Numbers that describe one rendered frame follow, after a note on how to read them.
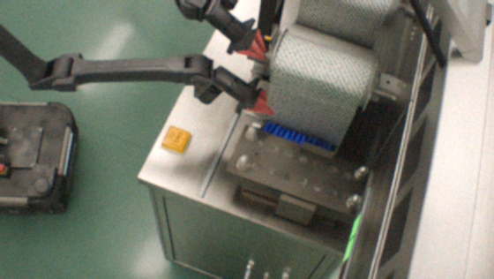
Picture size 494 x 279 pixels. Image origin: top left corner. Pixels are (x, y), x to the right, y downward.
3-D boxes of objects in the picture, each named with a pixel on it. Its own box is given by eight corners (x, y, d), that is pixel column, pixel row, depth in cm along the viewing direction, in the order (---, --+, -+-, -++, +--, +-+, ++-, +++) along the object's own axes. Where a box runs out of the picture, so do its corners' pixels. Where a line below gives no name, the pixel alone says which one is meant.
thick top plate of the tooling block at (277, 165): (243, 134, 153) (245, 124, 148) (370, 179, 149) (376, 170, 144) (224, 179, 145) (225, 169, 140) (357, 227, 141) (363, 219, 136)
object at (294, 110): (263, 119, 151) (270, 82, 135) (339, 147, 148) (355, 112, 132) (262, 121, 151) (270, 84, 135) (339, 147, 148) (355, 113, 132)
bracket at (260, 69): (249, 102, 168) (258, 41, 141) (267, 109, 167) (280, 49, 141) (243, 115, 165) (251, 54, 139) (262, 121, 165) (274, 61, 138)
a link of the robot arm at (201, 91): (194, 77, 132) (196, 52, 137) (175, 100, 141) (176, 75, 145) (234, 92, 138) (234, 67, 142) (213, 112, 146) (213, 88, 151)
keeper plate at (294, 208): (276, 207, 149) (281, 192, 139) (309, 219, 148) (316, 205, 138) (273, 215, 148) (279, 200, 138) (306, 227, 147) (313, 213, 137)
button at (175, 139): (170, 128, 161) (170, 124, 159) (190, 135, 160) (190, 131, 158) (160, 146, 157) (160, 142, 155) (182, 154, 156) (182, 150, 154)
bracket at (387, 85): (379, 76, 130) (381, 71, 128) (400, 83, 129) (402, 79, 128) (376, 90, 128) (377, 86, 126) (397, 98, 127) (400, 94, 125)
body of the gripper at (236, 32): (229, 56, 133) (209, 40, 129) (242, 28, 137) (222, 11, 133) (246, 50, 128) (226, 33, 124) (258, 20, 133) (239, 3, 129)
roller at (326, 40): (289, 41, 154) (295, 14, 144) (369, 68, 152) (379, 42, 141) (277, 69, 148) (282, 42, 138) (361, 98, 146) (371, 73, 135)
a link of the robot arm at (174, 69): (48, 81, 131) (56, 51, 137) (55, 94, 136) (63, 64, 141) (207, 78, 132) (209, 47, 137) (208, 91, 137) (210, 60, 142)
